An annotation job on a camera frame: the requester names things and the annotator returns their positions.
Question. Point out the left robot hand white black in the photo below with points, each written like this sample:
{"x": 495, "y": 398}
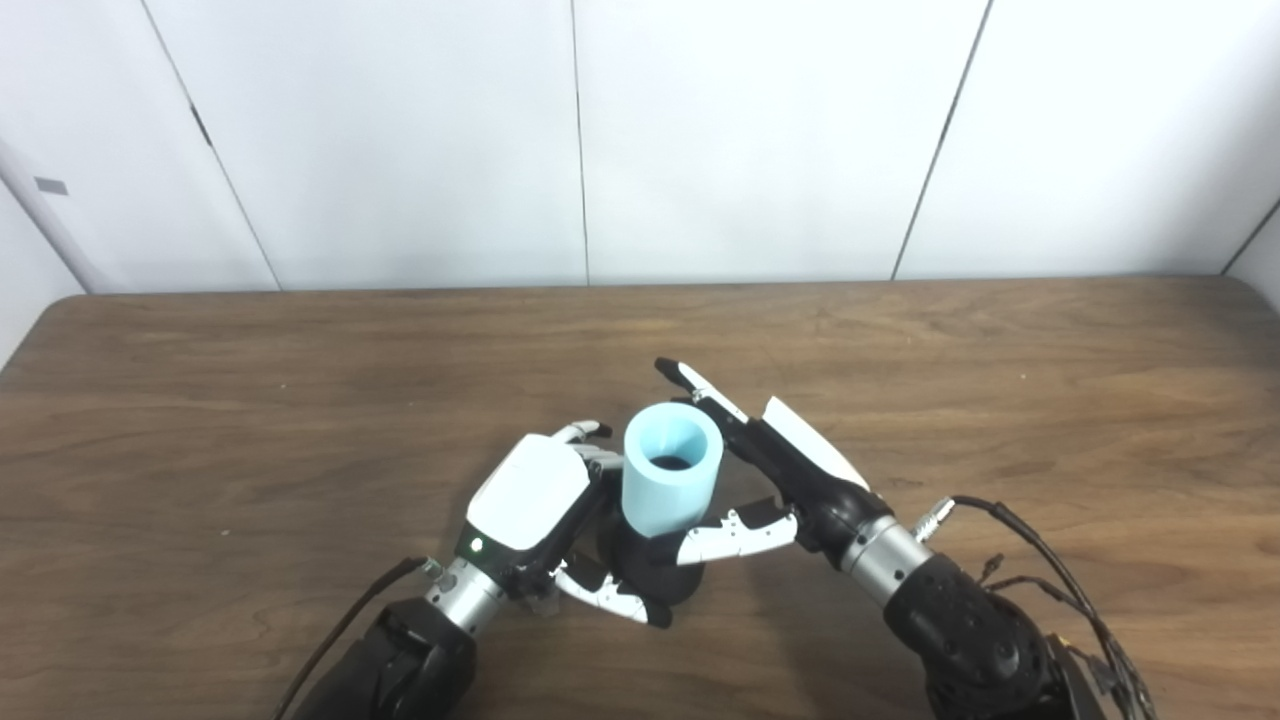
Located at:
{"x": 525, "y": 495}

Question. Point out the small grey wall tag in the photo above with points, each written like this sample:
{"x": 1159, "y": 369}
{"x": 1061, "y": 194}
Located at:
{"x": 51, "y": 186}

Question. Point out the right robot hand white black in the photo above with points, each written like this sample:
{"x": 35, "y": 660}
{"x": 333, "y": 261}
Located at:
{"x": 810, "y": 480}

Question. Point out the black nozzle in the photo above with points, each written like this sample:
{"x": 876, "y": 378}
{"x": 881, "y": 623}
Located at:
{"x": 645, "y": 570}

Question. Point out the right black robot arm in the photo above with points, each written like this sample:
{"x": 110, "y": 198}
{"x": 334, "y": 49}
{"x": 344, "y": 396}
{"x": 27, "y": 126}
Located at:
{"x": 970, "y": 630}

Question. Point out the black panel hinge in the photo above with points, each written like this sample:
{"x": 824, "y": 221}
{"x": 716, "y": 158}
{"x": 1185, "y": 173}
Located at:
{"x": 201, "y": 125}

